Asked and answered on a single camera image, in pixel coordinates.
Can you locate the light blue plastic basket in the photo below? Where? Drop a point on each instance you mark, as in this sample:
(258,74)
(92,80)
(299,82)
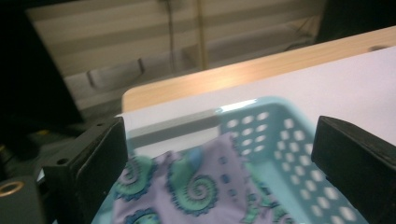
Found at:
(280,149)

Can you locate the black curtain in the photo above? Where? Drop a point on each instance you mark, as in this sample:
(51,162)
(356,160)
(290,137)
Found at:
(28,62)
(358,18)

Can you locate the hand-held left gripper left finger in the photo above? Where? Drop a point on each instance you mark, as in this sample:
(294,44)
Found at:
(90,168)

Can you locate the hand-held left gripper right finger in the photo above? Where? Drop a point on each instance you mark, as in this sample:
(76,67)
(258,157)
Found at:
(355,168)

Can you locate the purple seahorse print shorts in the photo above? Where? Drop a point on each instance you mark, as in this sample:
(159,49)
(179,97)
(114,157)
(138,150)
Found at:
(199,186)

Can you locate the wooden table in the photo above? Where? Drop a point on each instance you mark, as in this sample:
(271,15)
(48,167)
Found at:
(342,87)
(236,77)

